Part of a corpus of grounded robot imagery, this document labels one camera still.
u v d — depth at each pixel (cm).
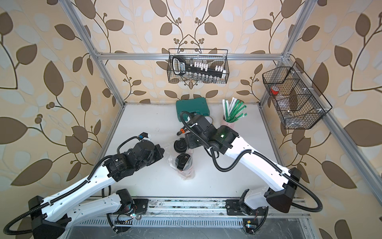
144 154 54
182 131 102
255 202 60
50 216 39
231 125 97
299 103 73
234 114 96
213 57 91
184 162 72
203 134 48
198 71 86
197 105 116
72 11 74
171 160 70
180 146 77
